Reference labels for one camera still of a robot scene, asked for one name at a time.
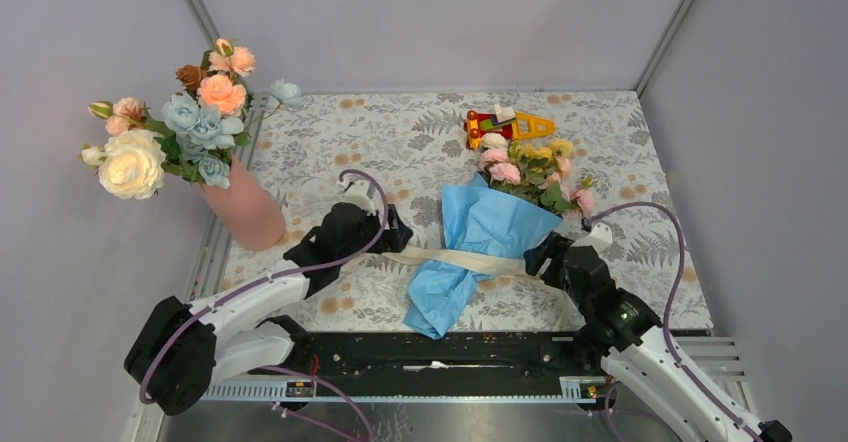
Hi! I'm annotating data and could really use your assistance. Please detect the flowers in vase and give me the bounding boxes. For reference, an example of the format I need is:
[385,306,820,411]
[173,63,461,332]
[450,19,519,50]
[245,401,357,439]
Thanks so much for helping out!
[79,38,306,201]

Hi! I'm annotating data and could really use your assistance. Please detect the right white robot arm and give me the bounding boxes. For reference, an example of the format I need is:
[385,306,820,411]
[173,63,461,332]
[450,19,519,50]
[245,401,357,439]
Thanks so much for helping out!
[523,224,793,441]

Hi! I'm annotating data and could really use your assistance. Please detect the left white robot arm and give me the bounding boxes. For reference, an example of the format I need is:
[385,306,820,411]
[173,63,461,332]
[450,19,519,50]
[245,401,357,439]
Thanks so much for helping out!
[123,180,413,415]

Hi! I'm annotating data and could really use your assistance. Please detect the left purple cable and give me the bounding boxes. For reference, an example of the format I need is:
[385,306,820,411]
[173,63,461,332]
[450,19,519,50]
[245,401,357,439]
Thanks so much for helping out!
[137,168,391,406]

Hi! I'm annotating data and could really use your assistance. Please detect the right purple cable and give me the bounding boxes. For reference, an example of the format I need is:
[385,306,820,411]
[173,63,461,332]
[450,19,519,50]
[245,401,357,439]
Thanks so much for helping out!
[582,201,763,442]

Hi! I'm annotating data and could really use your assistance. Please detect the colourful toy block car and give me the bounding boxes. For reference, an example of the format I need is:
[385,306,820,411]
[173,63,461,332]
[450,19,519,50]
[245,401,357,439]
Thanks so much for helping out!
[463,104,556,150]

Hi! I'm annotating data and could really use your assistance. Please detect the pink ceramic vase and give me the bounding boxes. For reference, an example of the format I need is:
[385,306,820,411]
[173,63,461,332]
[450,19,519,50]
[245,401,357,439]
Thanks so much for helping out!
[200,159,286,252]

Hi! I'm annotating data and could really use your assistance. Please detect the floral patterned table mat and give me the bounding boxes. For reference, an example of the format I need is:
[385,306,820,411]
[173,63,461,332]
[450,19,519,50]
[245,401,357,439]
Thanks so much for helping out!
[215,91,678,332]

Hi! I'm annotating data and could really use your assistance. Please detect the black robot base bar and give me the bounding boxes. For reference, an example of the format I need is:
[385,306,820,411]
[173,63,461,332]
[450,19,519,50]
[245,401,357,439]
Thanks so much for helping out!
[274,316,616,388]

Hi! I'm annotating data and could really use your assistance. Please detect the blue paper bouquet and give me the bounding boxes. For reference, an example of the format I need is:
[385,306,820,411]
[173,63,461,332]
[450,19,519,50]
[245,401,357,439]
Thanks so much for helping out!
[404,133,594,339]

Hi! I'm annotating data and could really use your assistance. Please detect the white slotted cable duct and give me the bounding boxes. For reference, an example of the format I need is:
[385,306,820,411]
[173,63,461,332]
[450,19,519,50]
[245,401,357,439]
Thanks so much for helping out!
[200,374,609,404]

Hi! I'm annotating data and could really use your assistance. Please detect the purple cable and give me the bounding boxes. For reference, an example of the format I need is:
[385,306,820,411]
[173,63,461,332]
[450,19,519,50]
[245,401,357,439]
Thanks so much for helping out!
[137,168,391,406]
[582,201,763,442]

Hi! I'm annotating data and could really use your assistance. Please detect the cream ribbon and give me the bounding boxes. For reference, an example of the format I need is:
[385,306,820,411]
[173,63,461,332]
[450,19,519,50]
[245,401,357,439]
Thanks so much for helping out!
[383,246,553,290]

